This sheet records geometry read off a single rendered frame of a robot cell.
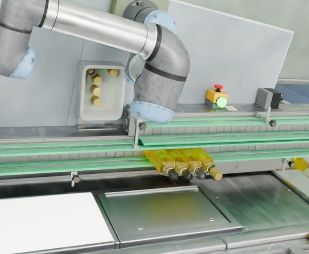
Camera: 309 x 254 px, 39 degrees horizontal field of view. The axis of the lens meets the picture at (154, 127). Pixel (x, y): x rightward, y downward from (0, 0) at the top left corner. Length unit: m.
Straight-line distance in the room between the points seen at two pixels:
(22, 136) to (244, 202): 0.94
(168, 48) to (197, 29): 0.83
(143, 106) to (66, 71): 0.69
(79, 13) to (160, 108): 0.31
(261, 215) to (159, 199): 0.42
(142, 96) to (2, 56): 0.35
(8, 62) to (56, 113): 0.82
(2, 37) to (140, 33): 0.31
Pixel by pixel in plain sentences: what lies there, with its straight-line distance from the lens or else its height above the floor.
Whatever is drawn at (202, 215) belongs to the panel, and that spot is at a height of 1.22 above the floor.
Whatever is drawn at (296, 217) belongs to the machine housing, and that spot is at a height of 1.25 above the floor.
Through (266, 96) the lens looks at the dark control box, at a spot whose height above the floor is 0.83.
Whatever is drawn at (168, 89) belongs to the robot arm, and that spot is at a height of 1.46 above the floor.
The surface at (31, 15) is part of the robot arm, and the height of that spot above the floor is 1.44.
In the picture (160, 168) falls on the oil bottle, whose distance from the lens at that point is 1.67.
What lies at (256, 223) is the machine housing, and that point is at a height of 1.26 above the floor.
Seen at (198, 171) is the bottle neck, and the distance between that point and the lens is 1.68.
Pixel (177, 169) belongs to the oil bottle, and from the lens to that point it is 1.68.
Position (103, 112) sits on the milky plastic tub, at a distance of 1.81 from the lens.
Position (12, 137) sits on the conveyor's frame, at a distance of 1.70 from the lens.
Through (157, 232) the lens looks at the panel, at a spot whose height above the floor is 1.29.
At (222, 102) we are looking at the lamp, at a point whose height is 0.85.
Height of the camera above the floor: 2.42
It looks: 59 degrees down
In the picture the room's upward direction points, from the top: 136 degrees clockwise
